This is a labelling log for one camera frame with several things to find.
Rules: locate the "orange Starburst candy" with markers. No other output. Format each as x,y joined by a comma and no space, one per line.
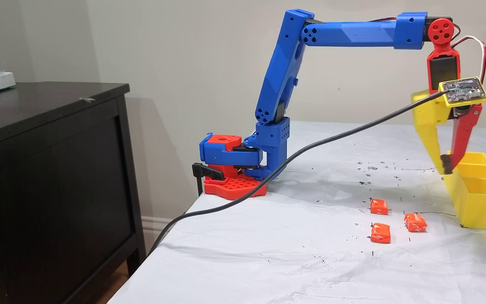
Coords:
415,223
379,207
380,233

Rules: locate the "yellow three-compartment box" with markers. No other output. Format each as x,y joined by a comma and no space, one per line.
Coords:
483,207

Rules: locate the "white table cover sheet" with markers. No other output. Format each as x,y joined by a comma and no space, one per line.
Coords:
310,261

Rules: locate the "black table clamp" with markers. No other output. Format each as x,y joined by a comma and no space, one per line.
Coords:
205,171

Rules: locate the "white baseboard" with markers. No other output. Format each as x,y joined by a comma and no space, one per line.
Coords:
154,226

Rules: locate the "black wooden dresser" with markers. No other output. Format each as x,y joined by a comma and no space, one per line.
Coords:
57,190

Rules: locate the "camera board on yellow mount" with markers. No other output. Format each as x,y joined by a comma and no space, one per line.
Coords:
464,90

